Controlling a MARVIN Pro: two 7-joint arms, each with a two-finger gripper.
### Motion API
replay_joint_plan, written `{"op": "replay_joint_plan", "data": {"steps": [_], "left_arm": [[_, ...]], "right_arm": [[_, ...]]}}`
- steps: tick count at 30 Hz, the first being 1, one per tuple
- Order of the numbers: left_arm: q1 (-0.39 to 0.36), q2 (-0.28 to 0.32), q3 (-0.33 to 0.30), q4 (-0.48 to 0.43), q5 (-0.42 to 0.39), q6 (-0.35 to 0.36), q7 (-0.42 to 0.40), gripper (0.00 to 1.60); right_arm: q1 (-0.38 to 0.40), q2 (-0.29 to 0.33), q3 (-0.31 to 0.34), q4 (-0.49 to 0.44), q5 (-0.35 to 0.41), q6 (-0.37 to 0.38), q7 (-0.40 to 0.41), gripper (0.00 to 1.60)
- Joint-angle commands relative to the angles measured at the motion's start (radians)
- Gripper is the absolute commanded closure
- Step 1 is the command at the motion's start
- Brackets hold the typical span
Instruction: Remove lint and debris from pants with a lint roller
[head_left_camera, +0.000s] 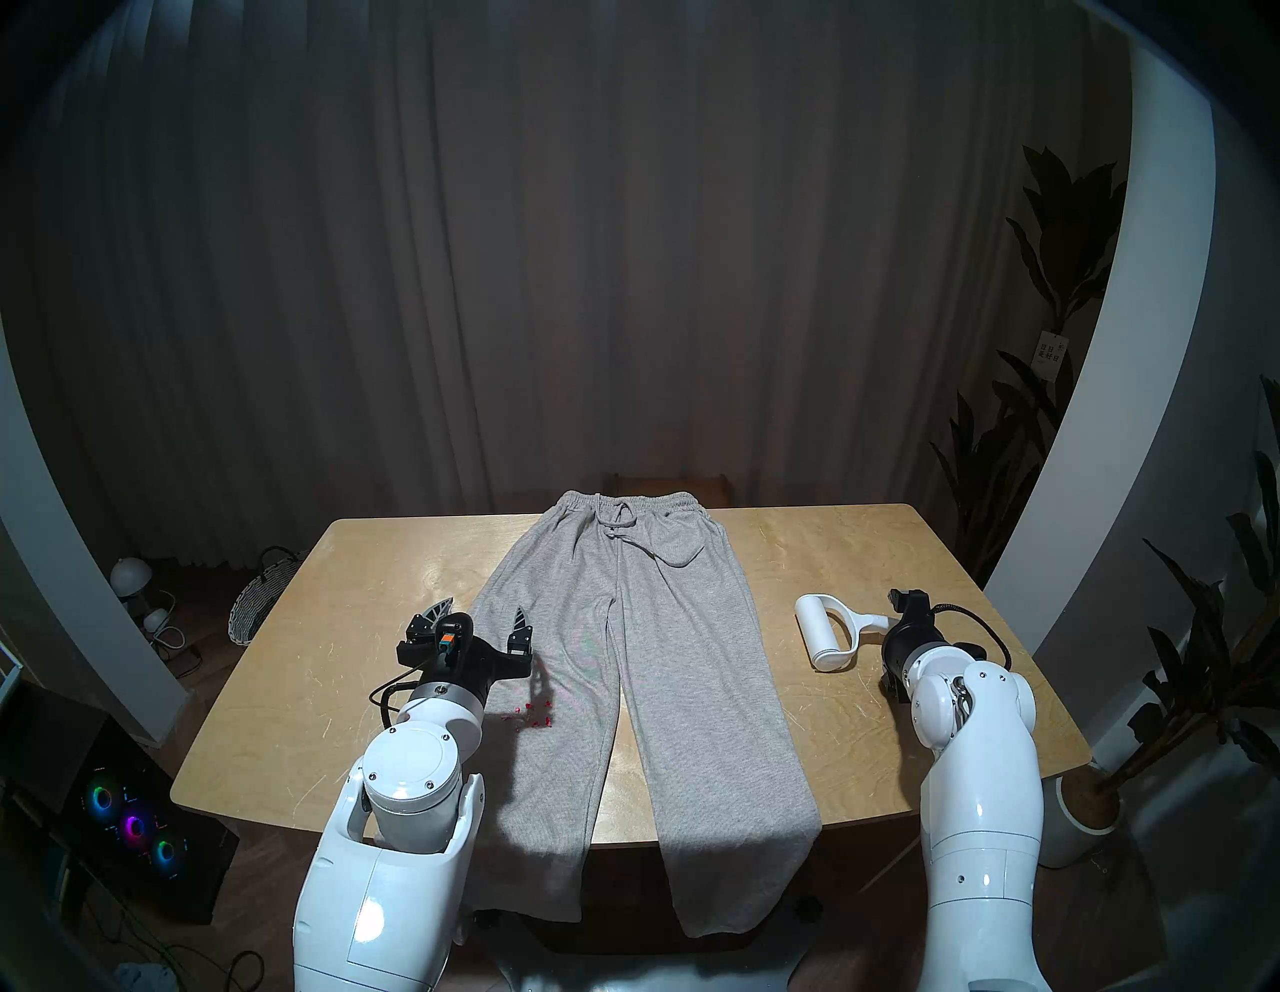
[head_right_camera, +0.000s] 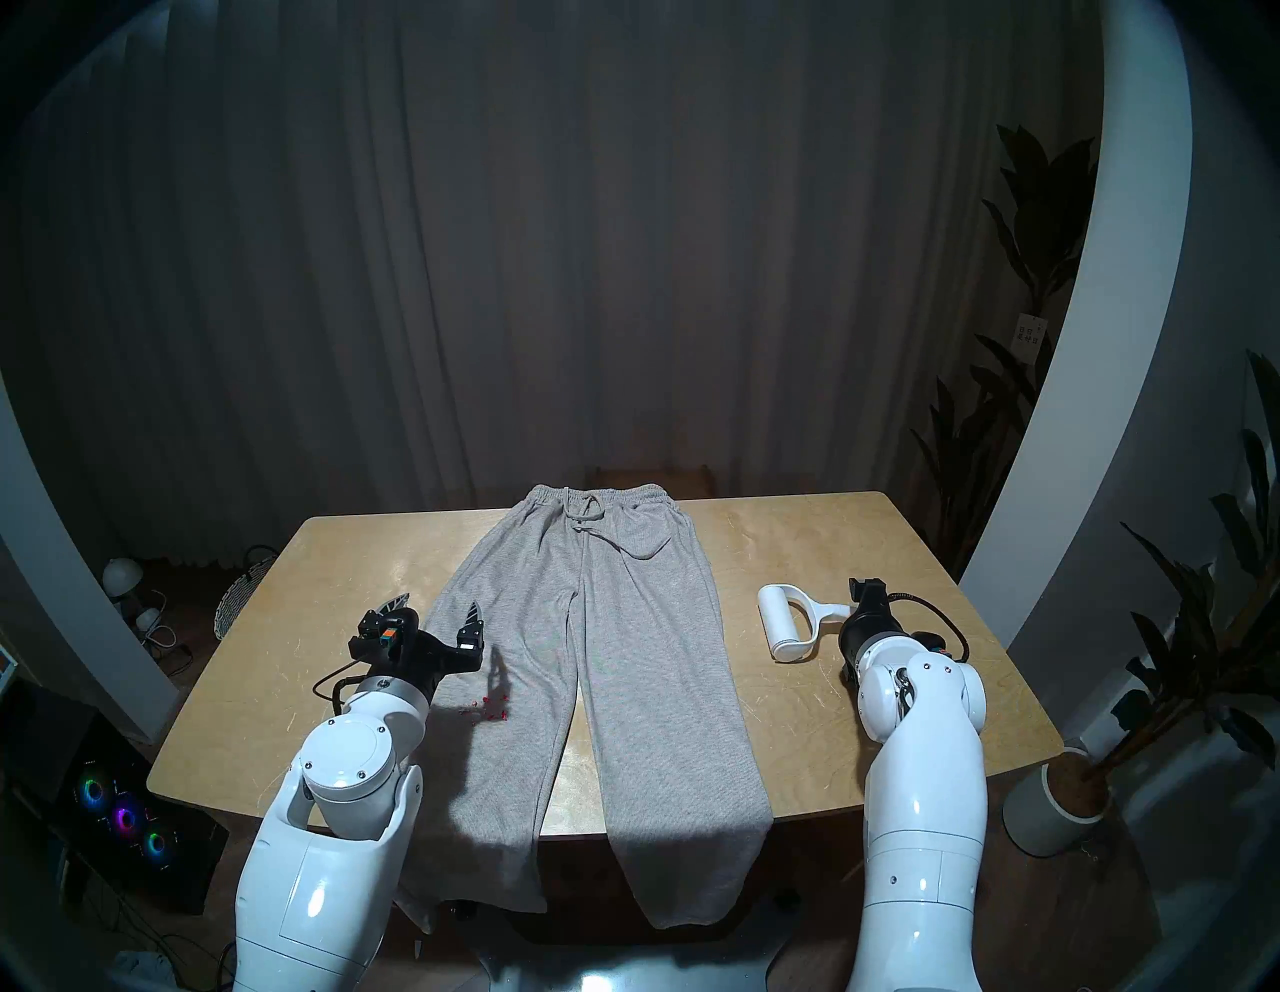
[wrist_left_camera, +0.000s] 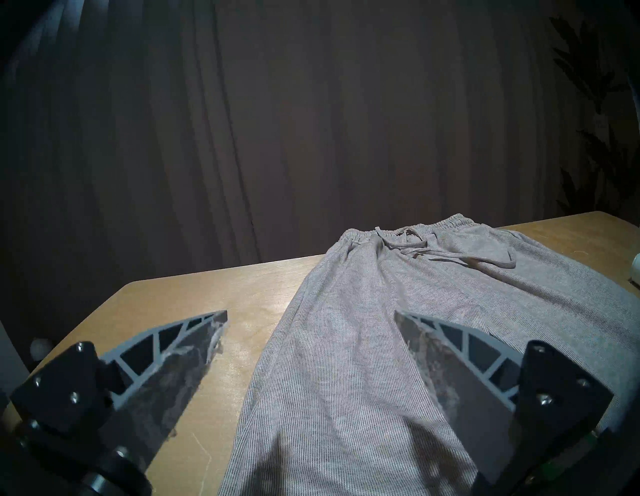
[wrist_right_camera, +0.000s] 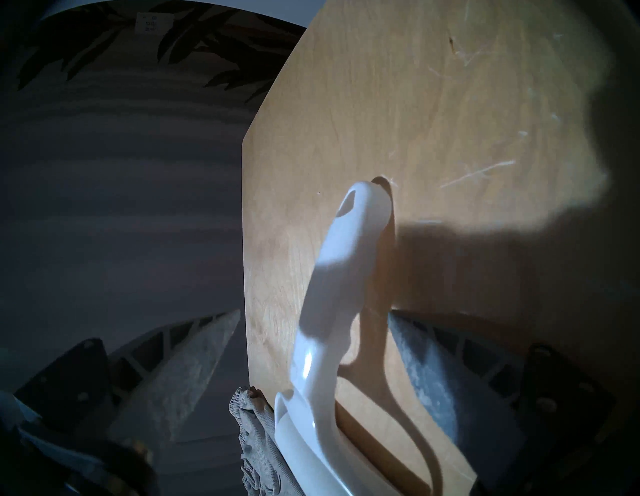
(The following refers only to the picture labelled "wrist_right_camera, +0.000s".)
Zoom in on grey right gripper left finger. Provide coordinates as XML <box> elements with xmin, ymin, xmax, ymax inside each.
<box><xmin>14</xmin><ymin>309</ymin><xmax>242</xmax><ymax>446</ymax></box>

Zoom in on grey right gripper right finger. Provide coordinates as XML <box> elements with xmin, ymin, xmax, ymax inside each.
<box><xmin>387</xmin><ymin>310</ymin><xmax>617</xmax><ymax>496</ymax></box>

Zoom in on white lint roller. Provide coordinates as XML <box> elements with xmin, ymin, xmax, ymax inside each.
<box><xmin>274</xmin><ymin>181</ymin><xmax>401</xmax><ymax>496</ymax></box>

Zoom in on grey pleated curtain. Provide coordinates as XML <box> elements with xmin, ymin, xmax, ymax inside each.
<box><xmin>0</xmin><ymin>30</ymin><xmax>306</xmax><ymax>496</ymax></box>

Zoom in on tall dark leafy plant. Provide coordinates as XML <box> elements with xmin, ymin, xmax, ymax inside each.
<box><xmin>17</xmin><ymin>0</ymin><xmax>307</xmax><ymax>101</ymax></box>

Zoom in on grey drawstring sweatpants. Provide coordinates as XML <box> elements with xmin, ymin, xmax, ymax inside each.
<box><xmin>229</xmin><ymin>386</ymin><xmax>306</xmax><ymax>496</ymax></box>

